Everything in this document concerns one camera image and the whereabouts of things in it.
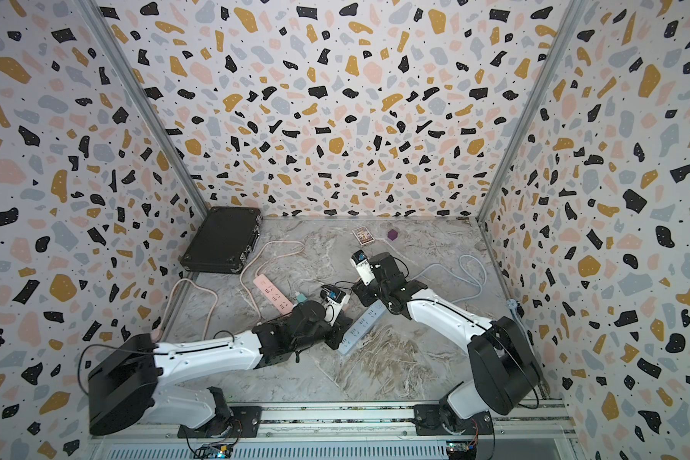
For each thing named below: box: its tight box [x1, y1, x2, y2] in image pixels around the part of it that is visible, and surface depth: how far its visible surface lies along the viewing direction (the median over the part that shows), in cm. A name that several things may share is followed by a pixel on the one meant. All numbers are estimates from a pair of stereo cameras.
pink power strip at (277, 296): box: [253, 274, 294, 315], surface depth 97 cm
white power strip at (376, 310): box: [338, 299, 388, 356], surface depth 92 cm
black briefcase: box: [180, 206, 263, 275], surface depth 109 cm
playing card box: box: [351, 225, 376, 247], surface depth 116 cm
